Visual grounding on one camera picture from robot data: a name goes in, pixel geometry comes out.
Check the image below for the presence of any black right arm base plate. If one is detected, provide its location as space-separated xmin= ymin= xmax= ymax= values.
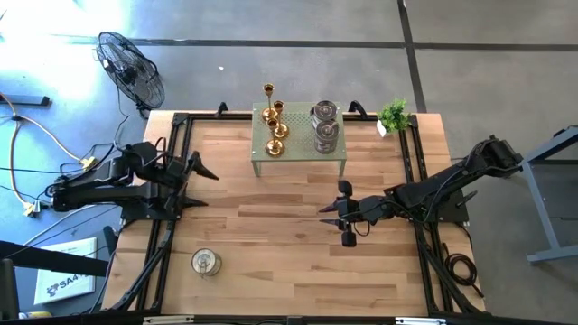
xmin=403 ymin=183 xmax=471 ymax=226

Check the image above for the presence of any black upright post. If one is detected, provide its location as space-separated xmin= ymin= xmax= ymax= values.
xmin=0 ymin=258 xmax=20 ymax=321

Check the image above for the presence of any black floor fan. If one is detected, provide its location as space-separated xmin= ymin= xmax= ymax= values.
xmin=95 ymin=31 xmax=166 ymax=119

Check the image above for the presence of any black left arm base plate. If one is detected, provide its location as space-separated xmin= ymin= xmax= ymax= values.
xmin=110 ymin=196 xmax=186 ymax=222

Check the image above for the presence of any black stand beam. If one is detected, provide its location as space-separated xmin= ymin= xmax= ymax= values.
xmin=0 ymin=240 xmax=110 ymax=277

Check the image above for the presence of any black aluminium table frame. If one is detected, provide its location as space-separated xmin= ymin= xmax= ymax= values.
xmin=103 ymin=110 xmax=488 ymax=325

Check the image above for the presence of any white metal bracket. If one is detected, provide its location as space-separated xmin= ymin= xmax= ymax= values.
xmin=395 ymin=317 xmax=447 ymax=325
xmin=143 ymin=315 xmax=195 ymax=325

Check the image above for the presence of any silver jar table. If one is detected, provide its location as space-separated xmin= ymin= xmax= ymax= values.
xmin=309 ymin=99 xmax=339 ymax=124

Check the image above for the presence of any white printed board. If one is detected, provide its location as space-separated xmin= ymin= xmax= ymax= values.
xmin=33 ymin=237 xmax=98 ymax=306

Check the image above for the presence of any brass candlestick holder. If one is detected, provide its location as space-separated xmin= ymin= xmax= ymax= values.
xmin=261 ymin=83 xmax=277 ymax=123
xmin=272 ymin=100 xmax=291 ymax=140
xmin=265 ymin=117 xmax=286 ymax=159

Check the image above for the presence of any grey floor cable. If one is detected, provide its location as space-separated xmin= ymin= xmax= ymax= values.
xmin=22 ymin=200 xmax=119 ymax=247

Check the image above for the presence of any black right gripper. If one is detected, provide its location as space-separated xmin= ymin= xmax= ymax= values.
xmin=318 ymin=180 xmax=387 ymax=248

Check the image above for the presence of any black floor bar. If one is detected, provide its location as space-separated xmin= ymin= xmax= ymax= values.
xmin=0 ymin=93 xmax=51 ymax=108

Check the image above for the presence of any green plant in white pot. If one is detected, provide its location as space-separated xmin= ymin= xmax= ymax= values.
xmin=376 ymin=97 xmax=413 ymax=138

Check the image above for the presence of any silver jar front left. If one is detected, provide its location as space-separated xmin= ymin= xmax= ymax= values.
xmin=191 ymin=247 xmax=223 ymax=278

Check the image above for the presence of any thick beige floor cable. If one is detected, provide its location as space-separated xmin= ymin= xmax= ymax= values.
xmin=0 ymin=92 xmax=91 ymax=207

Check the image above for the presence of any coiled black cable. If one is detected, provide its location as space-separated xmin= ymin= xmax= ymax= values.
xmin=442 ymin=250 xmax=485 ymax=299

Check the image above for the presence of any green perforated metal shelf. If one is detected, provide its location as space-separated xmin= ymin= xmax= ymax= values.
xmin=250 ymin=101 xmax=349 ymax=179

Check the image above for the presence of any grey-blue metal table frame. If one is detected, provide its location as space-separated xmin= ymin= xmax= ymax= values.
xmin=503 ymin=125 xmax=578 ymax=266

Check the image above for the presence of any glass candle jar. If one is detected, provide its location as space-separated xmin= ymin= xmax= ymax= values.
xmin=314 ymin=118 xmax=340 ymax=155

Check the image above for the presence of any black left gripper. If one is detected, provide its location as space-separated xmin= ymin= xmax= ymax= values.
xmin=155 ymin=151 xmax=220 ymax=220

